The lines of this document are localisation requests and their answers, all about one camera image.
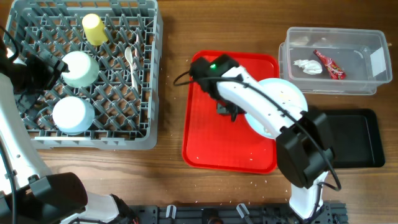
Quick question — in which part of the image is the mint green bowl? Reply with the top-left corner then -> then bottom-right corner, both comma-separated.
62,51 -> 100,88

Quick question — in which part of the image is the light blue small bowl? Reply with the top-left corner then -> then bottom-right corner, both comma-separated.
52,96 -> 95,135

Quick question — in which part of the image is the light blue dinner plate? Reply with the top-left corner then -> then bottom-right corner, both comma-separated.
244,78 -> 308,139

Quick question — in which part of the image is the yellow plastic cup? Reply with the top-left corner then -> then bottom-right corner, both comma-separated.
82,14 -> 108,46

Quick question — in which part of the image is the white plastic spoon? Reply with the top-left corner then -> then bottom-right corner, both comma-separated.
124,47 -> 138,91

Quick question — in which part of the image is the white napkin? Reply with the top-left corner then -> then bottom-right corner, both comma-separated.
293,60 -> 323,75

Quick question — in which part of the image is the white plastic fork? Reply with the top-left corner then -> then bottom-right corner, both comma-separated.
132,34 -> 140,71

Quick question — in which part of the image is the red snack wrapper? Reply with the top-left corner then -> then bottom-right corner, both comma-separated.
313,50 -> 346,80

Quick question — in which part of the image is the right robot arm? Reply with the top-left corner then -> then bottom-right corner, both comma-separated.
188,54 -> 336,223

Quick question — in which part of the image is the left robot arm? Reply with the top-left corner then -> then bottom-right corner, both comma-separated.
1,43 -> 140,223

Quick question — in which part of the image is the grey dishwasher rack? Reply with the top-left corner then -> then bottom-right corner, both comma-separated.
4,0 -> 163,150

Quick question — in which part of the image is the red plastic tray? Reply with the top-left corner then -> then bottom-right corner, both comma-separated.
182,50 -> 280,174

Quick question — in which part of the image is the clear plastic bin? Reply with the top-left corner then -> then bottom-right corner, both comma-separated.
279,27 -> 392,95

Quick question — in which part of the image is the black plastic tray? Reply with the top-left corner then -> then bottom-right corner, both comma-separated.
324,109 -> 386,169

